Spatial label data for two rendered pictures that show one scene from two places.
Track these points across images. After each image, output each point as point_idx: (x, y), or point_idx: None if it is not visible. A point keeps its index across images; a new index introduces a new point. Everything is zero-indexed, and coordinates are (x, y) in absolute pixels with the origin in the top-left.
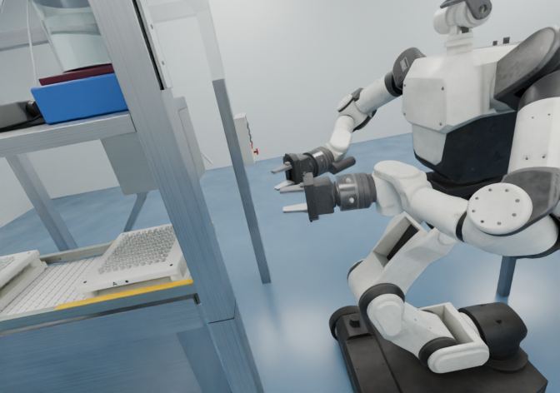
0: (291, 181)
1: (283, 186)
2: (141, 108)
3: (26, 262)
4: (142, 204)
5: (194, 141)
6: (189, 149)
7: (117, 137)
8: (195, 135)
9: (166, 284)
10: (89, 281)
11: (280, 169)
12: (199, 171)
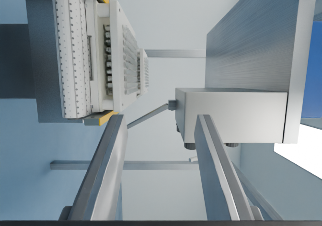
0: (101, 216)
1: (116, 141)
2: None
3: (142, 84)
4: (155, 110)
5: (235, 126)
6: (234, 92)
7: (231, 88)
8: (240, 141)
9: (106, 1)
10: (134, 34)
11: (221, 138)
12: (194, 105)
